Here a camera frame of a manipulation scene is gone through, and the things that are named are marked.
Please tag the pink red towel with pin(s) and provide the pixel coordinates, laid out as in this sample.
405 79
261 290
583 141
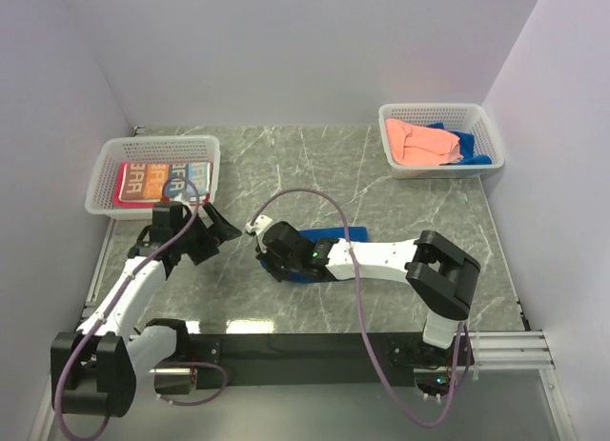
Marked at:
116 198

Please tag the white basket with towels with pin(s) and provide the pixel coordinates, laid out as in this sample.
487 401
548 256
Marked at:
468 118

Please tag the blue towel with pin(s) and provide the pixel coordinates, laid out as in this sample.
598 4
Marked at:
466 142
343 232

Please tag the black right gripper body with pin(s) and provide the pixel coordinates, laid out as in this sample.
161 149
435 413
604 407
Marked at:
276 264

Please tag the aluminium rail frame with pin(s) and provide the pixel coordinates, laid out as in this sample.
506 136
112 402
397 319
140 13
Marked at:
525 350

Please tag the empty white plastic basket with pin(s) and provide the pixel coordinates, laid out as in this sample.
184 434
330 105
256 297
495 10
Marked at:
131 174

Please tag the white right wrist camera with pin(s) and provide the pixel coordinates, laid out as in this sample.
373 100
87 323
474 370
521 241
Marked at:
257 229

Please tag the peach orange towel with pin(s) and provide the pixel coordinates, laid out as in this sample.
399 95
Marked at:
412 145

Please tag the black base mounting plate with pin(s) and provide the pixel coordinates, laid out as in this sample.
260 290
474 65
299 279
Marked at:
265 359

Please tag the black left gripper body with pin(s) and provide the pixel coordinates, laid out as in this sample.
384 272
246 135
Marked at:
197 241

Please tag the beige patterned towel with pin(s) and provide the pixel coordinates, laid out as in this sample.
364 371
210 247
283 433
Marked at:
143 181

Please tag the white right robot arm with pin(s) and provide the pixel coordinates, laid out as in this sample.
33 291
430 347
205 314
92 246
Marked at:
444 276

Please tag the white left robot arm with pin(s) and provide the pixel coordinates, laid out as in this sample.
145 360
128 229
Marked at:
95 369

